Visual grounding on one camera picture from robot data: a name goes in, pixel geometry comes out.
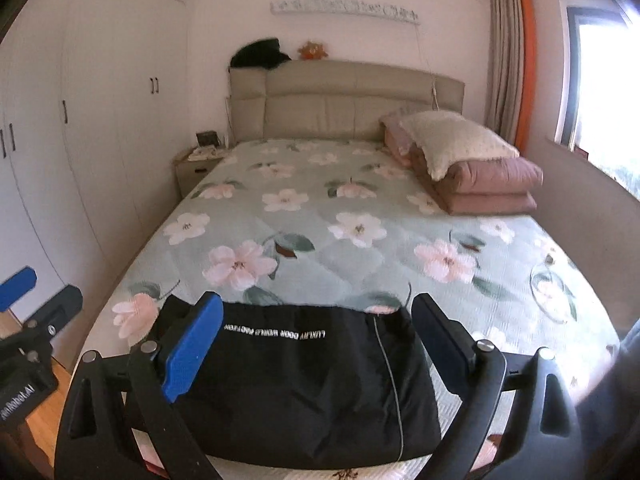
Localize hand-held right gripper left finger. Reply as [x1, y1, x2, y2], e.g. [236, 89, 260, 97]
[55, 291, 226, 480]

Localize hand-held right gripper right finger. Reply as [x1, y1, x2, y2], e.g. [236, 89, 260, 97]
[411, 292, 586, 480]

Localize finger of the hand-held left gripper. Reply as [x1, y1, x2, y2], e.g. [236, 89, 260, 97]
[22, 285, 84, 346]
[0, 267, 39, 312]

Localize black pants with grey piping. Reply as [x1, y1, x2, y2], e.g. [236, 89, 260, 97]
[127, 294, 443, 464]

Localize floral bed cover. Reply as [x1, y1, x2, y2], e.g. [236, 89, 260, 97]
[100, 137, 627, 480]

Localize folded pink quilt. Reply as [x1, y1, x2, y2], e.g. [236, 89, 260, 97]
[378, 107, 545, 216]

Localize beige nightstand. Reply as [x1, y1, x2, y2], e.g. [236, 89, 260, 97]
[173, 146, 227, 197]

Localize white wardrobe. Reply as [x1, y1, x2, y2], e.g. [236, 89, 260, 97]
[0, 0, 194, 311]

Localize person's grey clothing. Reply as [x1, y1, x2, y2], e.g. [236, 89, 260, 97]
[575, 320, 640, 480]

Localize cream knitted pillow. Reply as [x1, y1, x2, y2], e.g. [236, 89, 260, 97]
[398, 111, 521, 182]

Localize white papers on nightstand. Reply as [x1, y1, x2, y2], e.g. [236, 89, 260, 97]
[187, 145, 226, 162]

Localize beige padded headboard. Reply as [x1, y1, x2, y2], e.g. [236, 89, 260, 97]
[229, 59, 466, 144]

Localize grey curtain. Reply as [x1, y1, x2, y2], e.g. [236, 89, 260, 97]
[487, 0, 526, 147]

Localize orange curtain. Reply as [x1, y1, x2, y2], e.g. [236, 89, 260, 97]
[513, 0, 538, 157]

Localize window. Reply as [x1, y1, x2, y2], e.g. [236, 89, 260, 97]
[557, 2, 640, 188]

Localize black cloth on headboard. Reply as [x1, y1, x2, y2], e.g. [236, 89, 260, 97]
[228, 37, 292, 70]

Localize orange plush toy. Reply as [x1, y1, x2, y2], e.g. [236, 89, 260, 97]
[297, 39, 330, 61]

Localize hanging white cable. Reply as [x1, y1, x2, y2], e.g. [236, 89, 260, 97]
[412, 22, 442, 112]

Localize white carved wall decoration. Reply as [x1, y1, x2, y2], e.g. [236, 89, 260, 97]
[270, 0, 420, 24]

